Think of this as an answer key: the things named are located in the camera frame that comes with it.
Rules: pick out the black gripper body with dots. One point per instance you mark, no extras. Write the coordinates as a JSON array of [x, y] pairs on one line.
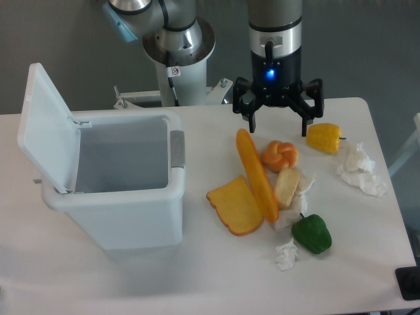
[[276, 83]]

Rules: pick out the green bell pepper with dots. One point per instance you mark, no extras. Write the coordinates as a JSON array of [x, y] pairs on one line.
[[312, 233]]

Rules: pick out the white frame at right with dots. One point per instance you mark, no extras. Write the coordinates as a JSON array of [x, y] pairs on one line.
[[408, 149]]

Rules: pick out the long orange baguette bread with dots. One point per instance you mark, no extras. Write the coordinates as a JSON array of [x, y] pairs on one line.
[[257, 177]]

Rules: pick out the white trash bin lid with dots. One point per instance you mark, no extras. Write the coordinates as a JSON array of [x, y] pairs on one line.
[[48, 133]]

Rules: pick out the pale small toast piece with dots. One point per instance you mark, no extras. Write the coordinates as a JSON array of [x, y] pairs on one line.
[[285, 187]]

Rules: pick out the yellow bell pepper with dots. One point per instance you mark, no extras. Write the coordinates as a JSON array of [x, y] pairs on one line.
[[325, 137]]

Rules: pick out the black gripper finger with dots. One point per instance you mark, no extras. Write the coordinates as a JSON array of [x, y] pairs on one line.
[[307, 100], [246, 101]]

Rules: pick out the black device at edge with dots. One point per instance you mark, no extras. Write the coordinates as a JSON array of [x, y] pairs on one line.
[[408, 282]]

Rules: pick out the small crumpled white tissue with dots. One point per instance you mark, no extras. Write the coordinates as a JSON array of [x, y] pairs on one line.
[[286, 255]]

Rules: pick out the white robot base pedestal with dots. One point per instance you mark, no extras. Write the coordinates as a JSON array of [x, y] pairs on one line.
[[178, 86]]

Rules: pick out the large crumpled white tissue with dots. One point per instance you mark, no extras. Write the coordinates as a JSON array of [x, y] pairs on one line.
[[358, 170]]

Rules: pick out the orange toast bread slice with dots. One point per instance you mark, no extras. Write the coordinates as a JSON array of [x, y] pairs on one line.
[[236, 207]]

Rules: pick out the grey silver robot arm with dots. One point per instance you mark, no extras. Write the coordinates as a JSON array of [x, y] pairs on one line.
[[175, 37]]

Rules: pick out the crumpled tissue under bread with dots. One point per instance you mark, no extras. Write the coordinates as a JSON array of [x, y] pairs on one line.
[[298, 204]]

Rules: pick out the orange knotted bread roll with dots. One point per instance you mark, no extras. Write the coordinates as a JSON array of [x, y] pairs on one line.
[[279, 155]]

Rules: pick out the white trash bin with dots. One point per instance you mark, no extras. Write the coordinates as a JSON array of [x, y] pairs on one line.
[[130, 179]]

